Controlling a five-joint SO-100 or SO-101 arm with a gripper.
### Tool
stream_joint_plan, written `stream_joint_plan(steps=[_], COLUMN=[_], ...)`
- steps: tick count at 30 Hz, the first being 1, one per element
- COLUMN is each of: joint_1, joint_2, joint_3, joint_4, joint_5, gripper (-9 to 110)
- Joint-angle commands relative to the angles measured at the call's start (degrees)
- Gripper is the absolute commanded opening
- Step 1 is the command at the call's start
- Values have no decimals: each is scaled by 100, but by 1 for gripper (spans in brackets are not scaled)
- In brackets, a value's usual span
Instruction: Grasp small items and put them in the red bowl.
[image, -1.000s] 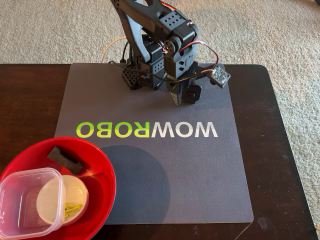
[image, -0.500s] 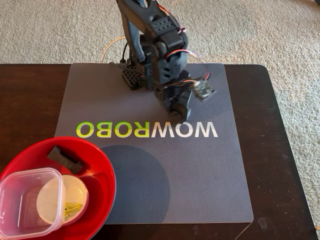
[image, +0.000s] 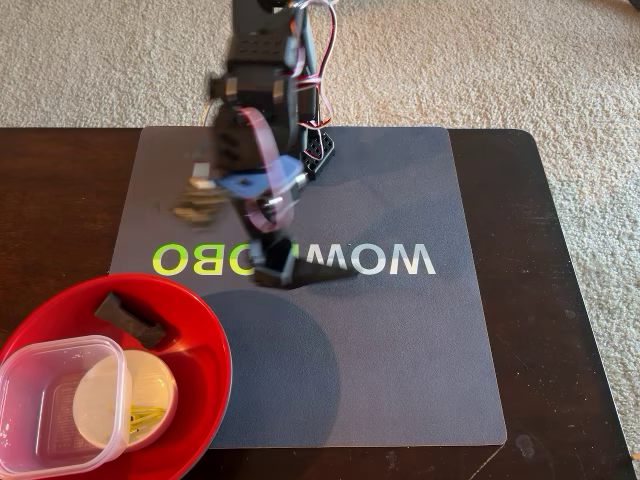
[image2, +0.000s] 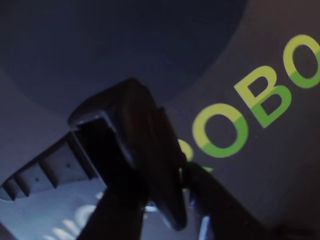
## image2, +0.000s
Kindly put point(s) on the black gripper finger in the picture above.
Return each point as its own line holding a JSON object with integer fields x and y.
{"x": 220, "y": 212}
{"x": 115, "y": 215}

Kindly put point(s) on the black printed jaw part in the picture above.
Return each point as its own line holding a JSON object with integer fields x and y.
{"x": 140, "y": 125}

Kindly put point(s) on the dark blue WOWROBO mat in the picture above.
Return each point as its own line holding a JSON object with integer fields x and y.
{"x": 275, "y": 25}

